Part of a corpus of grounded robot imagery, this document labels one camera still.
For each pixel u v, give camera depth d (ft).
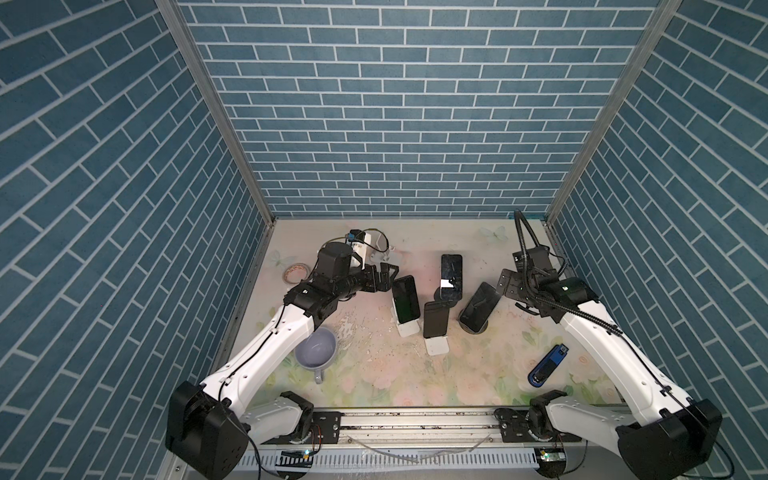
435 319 2.72
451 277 3.07
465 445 2.38
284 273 3.40
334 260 1.96
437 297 3.22
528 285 1.86
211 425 1.22
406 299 3.06
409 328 2.99
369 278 2.20
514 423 2.44
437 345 2.84
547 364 2.65
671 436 1.21
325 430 2.42
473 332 2.84
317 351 2.83
